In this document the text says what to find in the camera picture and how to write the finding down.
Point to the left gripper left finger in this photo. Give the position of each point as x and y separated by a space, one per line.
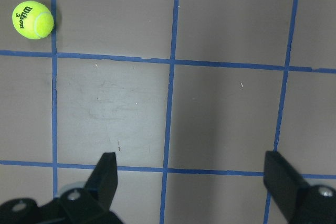
96 196

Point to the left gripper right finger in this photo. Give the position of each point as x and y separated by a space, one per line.
298 201

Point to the tennis ball near left gripper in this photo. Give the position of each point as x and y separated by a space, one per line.
32 20

